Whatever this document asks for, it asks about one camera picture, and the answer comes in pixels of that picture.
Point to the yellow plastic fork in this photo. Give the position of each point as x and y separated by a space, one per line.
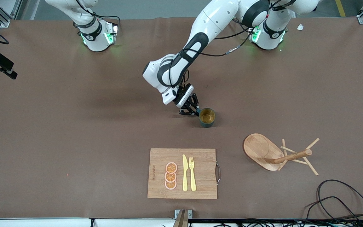
193 179

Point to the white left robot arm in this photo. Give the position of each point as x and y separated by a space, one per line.
210 22

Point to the orange slice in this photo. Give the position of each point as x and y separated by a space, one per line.
171 167

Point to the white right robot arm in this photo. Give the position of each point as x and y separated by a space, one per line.
95 37

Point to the wooden cup rack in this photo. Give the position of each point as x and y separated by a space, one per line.
258 149

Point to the yellow plastic knife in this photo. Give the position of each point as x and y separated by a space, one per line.
185 176

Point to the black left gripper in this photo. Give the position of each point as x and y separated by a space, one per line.
190 105

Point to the white paper scrap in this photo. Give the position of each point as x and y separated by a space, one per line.
300 27

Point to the metal bracket with wooden bar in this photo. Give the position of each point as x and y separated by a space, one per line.
183 217

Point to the brown table mat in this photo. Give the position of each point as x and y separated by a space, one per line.
74 126

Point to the dark green cup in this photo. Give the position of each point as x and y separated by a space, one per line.
207 117

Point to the white table edge rail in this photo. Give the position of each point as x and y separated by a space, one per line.
43 223

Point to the bamboo cutting board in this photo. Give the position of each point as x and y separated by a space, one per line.
200 176

